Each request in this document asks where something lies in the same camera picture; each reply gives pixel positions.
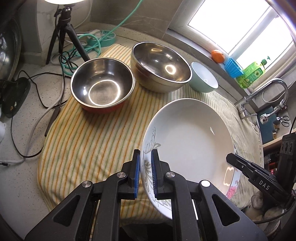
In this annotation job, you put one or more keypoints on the green dish soap bottle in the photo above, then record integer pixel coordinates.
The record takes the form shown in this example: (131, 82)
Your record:
(252, 72)

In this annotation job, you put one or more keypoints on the large steel bowl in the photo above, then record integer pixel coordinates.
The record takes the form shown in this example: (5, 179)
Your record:
(159, 68)

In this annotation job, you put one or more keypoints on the gloved right hand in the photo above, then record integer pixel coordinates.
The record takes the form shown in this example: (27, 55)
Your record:
(261, 211)

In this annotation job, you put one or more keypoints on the ring light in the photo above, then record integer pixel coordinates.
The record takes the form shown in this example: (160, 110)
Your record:
(63, 2)

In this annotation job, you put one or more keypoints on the chrome kitchen faucet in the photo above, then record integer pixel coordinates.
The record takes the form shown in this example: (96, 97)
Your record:
(283, 97)

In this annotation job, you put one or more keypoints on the white plate grey pattern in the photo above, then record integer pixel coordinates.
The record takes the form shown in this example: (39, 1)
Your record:
(193, 139)

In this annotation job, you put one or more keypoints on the black pot lid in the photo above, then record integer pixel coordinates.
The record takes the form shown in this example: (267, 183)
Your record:
(11, 43)

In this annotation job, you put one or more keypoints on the blue ribbed cup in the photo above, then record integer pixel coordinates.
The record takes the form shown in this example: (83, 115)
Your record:
(232, 68)

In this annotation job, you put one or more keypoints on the light green ceramic bowl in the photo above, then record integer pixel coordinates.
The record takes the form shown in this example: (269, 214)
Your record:
(202, 79)

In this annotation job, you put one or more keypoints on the floral plate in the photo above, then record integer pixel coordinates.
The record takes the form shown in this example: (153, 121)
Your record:
(231, 180)

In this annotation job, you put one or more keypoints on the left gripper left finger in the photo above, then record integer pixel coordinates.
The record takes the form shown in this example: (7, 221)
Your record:
(92, 210)

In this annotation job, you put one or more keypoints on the striped yellow towel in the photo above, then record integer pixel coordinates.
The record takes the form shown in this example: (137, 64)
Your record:
(84, 146)

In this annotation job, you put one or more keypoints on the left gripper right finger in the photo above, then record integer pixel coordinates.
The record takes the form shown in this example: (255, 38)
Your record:
(199, 210)

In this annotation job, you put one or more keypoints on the orange fruit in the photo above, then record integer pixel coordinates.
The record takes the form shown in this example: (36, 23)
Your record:
(218, 56)

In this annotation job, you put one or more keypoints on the scissors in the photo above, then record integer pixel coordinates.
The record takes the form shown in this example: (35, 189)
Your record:
(284, 120)

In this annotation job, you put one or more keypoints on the teal round power strip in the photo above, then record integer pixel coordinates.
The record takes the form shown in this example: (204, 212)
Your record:
(107, 39)

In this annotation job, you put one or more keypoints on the teal knife holder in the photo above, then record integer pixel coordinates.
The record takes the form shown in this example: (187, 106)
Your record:
(267, 128)

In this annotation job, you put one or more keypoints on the red steel bowl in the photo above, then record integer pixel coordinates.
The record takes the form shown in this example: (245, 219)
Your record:
(102, 85)

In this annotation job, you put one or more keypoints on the white plug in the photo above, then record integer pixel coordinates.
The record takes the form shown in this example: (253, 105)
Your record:
(94, 34)

